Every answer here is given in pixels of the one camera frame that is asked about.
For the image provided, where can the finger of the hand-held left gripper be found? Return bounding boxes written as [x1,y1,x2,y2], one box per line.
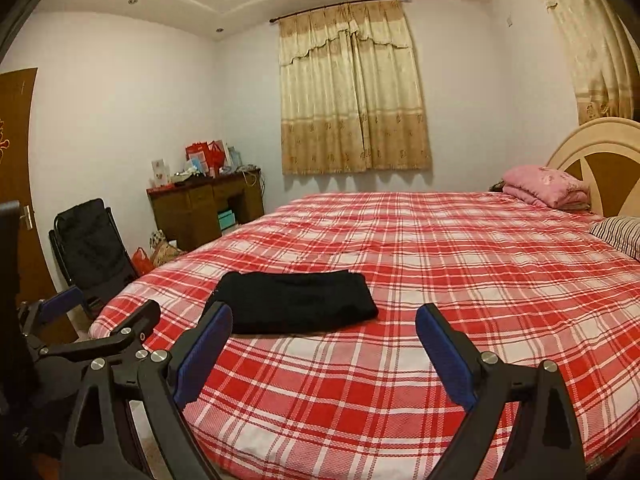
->
[44,300,162,362]
[19,285,86,348]

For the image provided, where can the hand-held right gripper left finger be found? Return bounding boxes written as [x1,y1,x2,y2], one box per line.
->
[60,301,234,480]

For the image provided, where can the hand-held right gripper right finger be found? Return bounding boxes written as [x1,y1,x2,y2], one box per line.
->
[415,303,588,480]

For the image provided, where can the black pants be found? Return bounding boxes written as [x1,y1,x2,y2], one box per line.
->
[204,269,380,336]

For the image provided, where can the red plastic bag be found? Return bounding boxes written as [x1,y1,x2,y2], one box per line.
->
[130,247,155,277]

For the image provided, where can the black folding chair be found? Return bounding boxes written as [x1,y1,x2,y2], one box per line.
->
[48,198,142,322]

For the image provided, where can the patterned shopping bag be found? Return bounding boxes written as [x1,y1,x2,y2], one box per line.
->
[149,229,187,267]

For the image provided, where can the brown wooden desk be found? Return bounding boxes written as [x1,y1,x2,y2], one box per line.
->
[146,167,265,253]

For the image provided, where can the red plaid bed sheet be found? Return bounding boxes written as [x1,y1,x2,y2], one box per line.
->
[90,191,640,477]

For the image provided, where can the brown wooden door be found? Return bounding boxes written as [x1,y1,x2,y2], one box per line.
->
[0,67,79,346]

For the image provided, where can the pink folded blanket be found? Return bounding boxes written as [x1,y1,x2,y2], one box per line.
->
[501,165,592,211]

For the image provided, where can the striped pillow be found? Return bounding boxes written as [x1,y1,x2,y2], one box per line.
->
[588,215,640,261]

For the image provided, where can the beige wooden headboard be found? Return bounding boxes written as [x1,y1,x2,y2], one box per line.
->
[545,117,640,217]

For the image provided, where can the beige patterned window curtain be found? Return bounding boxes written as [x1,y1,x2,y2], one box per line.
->
[277,0,434,176]

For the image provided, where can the dark curtain rod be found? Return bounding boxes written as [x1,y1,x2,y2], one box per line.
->
[269,0,411,24]

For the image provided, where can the beige patterned side curtain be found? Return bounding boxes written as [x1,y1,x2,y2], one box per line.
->
[520,0,640,127]

